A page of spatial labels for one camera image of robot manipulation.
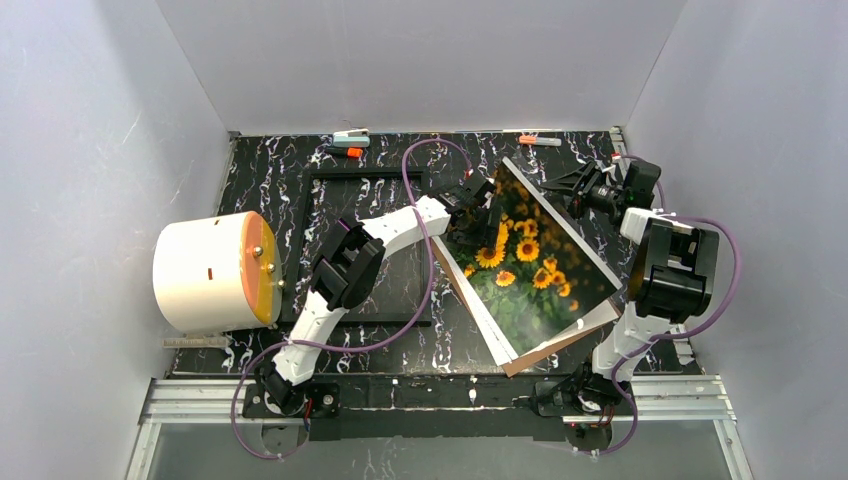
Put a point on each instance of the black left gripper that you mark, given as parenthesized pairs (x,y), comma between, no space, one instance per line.
(478,204)

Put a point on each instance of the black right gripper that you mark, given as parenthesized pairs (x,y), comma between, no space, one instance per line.
(588,188)

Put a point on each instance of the sunflower photo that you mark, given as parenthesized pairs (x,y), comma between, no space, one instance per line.
(533,233)

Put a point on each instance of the black picture frame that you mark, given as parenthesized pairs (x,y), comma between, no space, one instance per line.
(299,270)

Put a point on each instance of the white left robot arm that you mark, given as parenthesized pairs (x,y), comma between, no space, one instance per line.
(345,268)

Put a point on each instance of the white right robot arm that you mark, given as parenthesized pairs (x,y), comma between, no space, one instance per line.
(672,277)

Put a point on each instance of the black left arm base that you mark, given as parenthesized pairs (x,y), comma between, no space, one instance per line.
(270,397)

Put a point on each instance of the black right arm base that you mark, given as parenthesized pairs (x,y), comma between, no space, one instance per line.
(581,392)

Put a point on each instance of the orange white marker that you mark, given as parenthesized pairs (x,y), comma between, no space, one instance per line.
(540,141)

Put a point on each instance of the white mat board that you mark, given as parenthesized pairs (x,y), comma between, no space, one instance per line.
(521,324)

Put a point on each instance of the black orange marker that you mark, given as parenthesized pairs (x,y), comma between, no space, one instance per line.
(346,152)

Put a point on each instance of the white cylinder orange lid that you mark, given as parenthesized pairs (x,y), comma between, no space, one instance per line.
(218,274)

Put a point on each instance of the wooden ruler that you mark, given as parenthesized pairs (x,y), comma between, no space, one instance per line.
(219,342)

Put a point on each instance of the aluminium rail frame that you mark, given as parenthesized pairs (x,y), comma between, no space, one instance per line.
(436,427)

